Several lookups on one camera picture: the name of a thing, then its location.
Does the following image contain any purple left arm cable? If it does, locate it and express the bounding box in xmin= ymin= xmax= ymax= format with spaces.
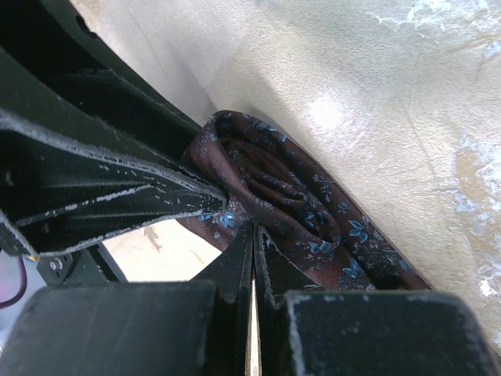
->
xmin=0 ymin=254 xmax=28 ymax=309

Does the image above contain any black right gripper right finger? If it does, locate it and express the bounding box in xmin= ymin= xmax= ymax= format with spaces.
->
xmin=254 ymin=226 xmax=497 ymax=375

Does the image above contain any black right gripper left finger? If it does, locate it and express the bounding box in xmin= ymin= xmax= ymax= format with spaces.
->
xmin=1 ymin=222 xmax=254 ymax=375

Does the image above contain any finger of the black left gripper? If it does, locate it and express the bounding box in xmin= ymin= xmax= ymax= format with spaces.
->
xmin=1 ymin=52 xmax=227 ymax=256
xmin=1 ymin=1 xmax=200 ymax=160

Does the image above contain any brown floral necktie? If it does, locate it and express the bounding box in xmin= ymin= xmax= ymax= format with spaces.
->
xmin=181 ymin=110 xmax=429 ymax=291

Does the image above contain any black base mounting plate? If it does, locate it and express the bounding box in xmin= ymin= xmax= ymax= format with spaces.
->
xmin=22 ymin=242 xmax=128 ymax=289

